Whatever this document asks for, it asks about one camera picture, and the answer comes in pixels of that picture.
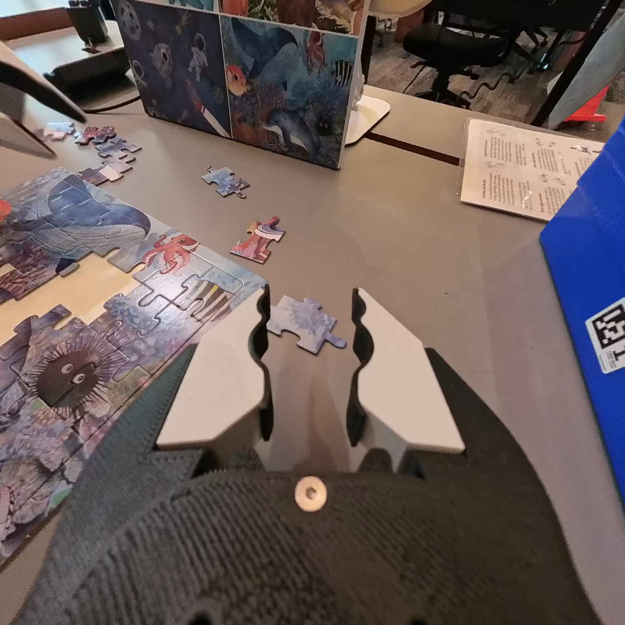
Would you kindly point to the white monitor stand base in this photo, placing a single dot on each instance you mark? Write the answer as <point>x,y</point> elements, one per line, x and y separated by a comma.
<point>368,117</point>

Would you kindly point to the black office chair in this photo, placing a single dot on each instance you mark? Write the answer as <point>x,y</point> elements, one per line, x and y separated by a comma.
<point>454,44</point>

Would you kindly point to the purple blue puzzle piece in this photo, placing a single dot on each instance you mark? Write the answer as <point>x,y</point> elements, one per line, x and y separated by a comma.
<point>119,149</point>

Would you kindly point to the pink purple coral puzzle piece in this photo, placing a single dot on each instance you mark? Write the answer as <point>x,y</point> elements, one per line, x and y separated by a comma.
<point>95,135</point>

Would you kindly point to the blue plastic bin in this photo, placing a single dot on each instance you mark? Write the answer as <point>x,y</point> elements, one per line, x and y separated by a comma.
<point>586,254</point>

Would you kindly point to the black handheld device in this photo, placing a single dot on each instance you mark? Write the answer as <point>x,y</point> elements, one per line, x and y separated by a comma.
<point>88,73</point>

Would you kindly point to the black battery charger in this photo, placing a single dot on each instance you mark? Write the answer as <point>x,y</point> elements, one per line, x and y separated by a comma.
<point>88,24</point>

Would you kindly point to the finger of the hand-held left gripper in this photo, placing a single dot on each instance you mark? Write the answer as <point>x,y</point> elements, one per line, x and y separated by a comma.
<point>44,88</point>
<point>24,136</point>

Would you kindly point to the black metal table leg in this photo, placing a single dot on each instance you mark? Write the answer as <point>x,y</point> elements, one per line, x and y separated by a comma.
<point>578,63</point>

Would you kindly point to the beige chair seat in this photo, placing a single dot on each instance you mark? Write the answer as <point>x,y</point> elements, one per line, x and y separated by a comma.
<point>395,6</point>

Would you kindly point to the assembled sea jigsaw puzzle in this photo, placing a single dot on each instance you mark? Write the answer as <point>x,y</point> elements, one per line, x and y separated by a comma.
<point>73,219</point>

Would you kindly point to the blue white puzzle piece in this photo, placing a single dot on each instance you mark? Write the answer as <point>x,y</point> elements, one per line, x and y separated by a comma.
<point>224,181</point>

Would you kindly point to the red striped puzzle piece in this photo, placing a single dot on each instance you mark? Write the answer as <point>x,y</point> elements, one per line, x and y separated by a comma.
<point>256,244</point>

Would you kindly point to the illustrated puzzle box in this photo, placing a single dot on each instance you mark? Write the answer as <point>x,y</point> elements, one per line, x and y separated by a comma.
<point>273,97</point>

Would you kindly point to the blue lilac puzzle piece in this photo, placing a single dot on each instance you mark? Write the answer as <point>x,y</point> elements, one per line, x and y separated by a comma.
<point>305,320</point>

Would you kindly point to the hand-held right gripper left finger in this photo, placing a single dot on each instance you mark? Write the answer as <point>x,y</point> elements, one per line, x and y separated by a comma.
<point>219,385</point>

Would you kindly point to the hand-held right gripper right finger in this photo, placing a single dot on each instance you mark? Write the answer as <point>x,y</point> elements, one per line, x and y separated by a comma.
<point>405,390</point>

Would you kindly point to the red object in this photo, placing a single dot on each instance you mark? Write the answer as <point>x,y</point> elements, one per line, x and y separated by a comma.
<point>591,105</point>

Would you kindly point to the instruction sheet in plastic sleeve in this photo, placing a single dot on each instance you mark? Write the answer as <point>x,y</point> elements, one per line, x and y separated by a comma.
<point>512,171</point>

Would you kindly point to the striped white purple puzzle piece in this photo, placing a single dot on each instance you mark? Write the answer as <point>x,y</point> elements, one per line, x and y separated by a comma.
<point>110,171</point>

